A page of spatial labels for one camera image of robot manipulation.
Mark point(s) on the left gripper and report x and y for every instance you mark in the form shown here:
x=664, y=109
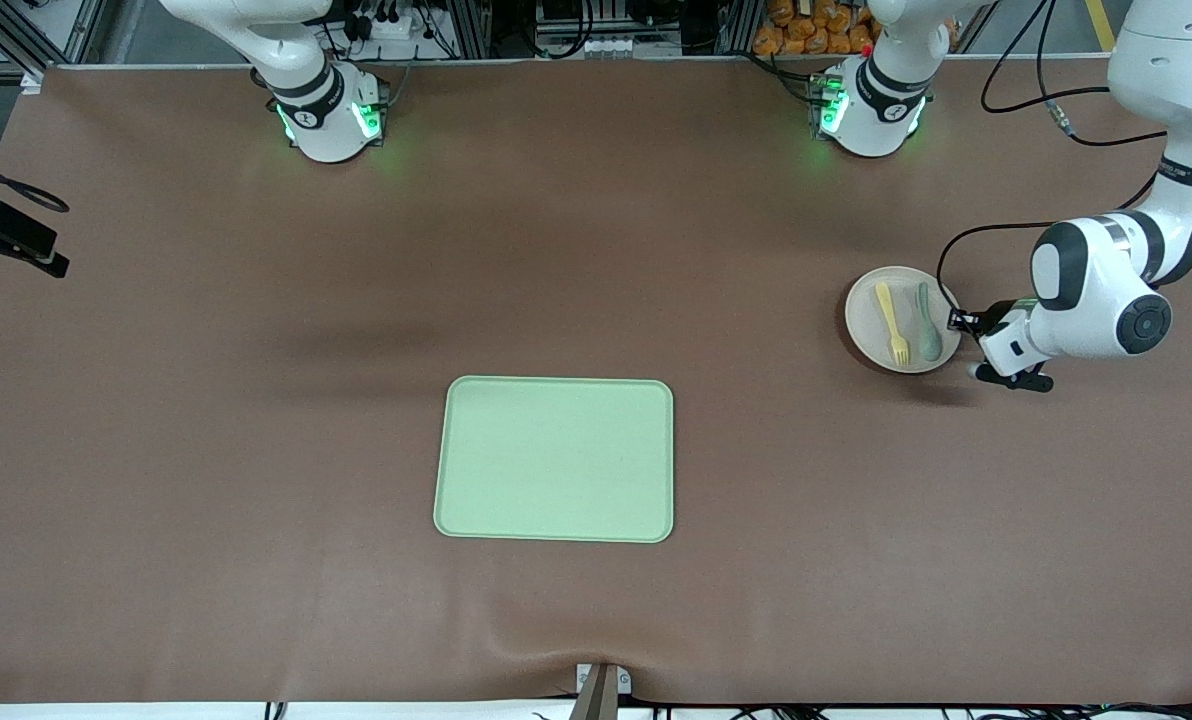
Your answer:
x=988, y=320

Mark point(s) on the yellow plastic fork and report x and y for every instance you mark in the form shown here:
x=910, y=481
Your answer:
x=891, y=320

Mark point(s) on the beige round plate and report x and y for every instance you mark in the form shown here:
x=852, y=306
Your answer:
x=860, y=322

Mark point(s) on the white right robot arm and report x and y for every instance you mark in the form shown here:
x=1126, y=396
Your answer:
x=331, y=130

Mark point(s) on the grey-green plastic spoon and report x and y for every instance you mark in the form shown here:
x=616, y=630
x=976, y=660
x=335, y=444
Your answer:
x=930, y=343

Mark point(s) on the brown table cover mat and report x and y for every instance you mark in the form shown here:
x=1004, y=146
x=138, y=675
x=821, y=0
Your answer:
x=256, y=450

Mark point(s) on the orange round items heap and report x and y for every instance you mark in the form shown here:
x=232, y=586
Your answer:
x=806, y=30

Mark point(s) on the white power strip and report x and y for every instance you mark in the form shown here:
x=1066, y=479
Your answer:
x=396, y=30

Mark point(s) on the light green rectangular tray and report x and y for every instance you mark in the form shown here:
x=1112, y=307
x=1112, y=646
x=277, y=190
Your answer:
x=556, y=460

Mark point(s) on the white connector row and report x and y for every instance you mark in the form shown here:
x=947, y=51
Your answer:
x=606, y=47

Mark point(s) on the aluminium frame post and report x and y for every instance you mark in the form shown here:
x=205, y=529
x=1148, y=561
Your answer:
x=471, y=30
x=741, y=30

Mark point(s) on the metal table clamp bracket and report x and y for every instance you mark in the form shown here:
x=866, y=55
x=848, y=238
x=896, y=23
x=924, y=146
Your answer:
x=584, y=682

